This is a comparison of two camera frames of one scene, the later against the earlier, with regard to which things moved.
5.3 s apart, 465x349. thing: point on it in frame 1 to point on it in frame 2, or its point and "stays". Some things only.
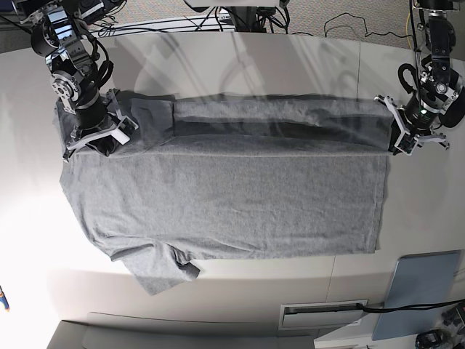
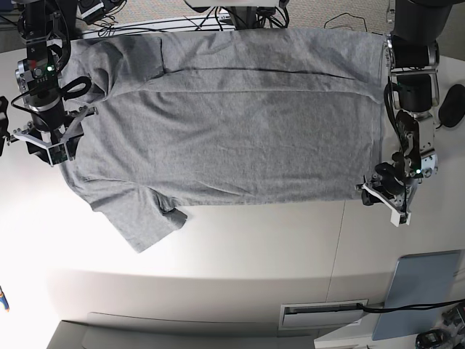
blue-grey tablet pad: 422,280 stays
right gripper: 415,119 to 391,189
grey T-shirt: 229,176 to 211,118
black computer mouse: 455,112 stays
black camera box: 89,9 stays
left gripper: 98,118 to 52,125
